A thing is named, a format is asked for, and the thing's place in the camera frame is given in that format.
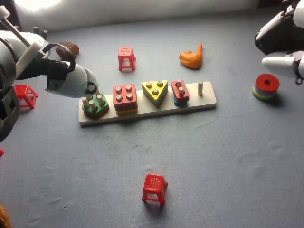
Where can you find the white backdrop sheet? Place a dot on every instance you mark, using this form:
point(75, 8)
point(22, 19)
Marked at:
point(118, 12)

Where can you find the red plastic toy stool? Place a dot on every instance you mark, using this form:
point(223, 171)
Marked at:
point(125, 52)
point(1, 152)
point(154, 181)
point(22, 90)

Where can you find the orange toy chicken leg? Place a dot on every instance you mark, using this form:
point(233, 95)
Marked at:
point(192, 59)

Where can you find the grey table cloth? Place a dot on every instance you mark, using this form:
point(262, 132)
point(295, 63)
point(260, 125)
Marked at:
point(213, 154)

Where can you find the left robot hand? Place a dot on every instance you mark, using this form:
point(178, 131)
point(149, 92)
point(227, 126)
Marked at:
point(76, 83)

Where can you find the wooden shape sorter board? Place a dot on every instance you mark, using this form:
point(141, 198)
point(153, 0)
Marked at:
point(206, 102)

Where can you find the yellow-topped triangle block stack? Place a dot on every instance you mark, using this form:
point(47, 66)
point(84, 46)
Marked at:
point(148, 91)

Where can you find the orange toy food piece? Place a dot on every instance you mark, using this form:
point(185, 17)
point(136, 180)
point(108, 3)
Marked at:
point(3, 218)

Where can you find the red-topped oblong block stack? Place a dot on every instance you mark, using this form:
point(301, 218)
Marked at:
point(185, 95)

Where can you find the red-topped square block stack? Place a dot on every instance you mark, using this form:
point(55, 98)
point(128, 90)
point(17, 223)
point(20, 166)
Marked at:
point(121, 96)

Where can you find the brown toy food lump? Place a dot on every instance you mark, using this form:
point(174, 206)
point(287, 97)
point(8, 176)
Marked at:
point(70, 48)

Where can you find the green-topped pentagon block stack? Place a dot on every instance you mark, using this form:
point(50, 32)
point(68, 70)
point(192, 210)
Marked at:
point(102, 108)

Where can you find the stack of round rings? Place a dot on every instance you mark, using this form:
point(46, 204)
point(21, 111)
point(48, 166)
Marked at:
point(260, 83)

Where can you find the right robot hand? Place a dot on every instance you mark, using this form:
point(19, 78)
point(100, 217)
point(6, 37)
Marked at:
point(280, 64)

